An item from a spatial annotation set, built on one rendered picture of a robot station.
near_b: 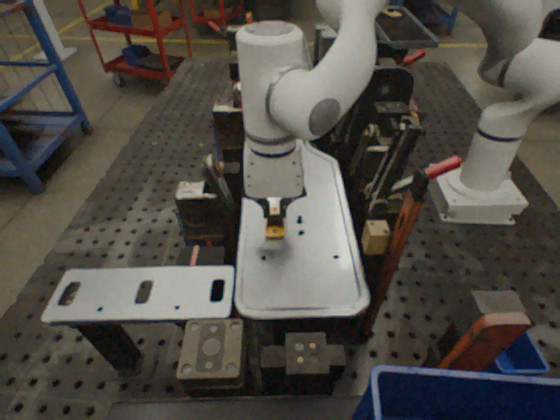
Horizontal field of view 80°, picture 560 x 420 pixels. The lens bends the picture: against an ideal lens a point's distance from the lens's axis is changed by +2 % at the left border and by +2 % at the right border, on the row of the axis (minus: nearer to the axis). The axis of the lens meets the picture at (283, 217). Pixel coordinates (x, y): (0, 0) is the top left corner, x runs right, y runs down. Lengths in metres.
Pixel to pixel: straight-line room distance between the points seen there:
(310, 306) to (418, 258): 0.57
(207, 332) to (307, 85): 0.33
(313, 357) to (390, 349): 0.46
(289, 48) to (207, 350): 0.38
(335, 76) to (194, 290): 0.39
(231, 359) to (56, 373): 0.58
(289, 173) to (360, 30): 0.23
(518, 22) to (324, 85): 0.53
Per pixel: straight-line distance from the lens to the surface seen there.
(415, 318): 0.93
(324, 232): 0.64
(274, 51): 0.44
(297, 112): 0.40
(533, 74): 1.03
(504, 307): 0.37
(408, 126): 0.55
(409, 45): 1.08
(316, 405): 0.46
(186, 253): 0.65
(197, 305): 0.56
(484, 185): 1.20
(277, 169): 0.54
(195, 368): 0.45
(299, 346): 0.43
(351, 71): 0.42
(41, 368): 0.99
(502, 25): 0.86
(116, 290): 0.62
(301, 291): 0.56
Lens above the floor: 1.47
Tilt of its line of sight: 45 degrees down
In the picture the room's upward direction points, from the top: straight up
